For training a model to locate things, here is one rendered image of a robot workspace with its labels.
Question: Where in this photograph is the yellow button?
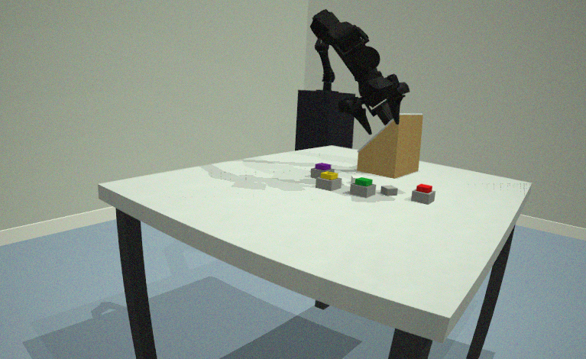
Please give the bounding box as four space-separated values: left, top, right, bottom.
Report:
316 171 342 191

